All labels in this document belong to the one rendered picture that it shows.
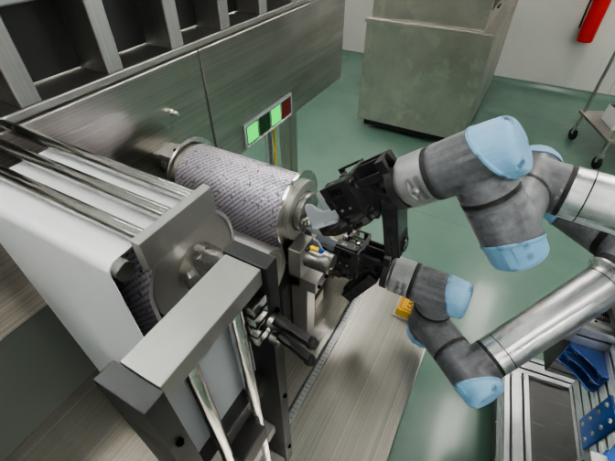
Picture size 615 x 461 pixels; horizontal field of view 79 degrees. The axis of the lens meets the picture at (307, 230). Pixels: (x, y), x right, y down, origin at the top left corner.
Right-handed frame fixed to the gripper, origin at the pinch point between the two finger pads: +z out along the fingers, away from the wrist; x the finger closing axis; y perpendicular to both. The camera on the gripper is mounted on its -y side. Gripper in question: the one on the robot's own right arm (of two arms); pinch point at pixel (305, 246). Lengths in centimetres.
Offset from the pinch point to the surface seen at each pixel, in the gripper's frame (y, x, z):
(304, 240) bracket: 11.4, 8.7, -4.7
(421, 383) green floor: -109, -43, -37
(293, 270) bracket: 6.0, 12.1, -4.2
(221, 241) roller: 24.3, 26.1, -1.6
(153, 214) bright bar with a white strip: 36, 35, -2
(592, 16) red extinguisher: -31, -427, -74
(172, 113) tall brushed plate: 25.6, 2.0, 29.8
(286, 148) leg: -25, -71, 49
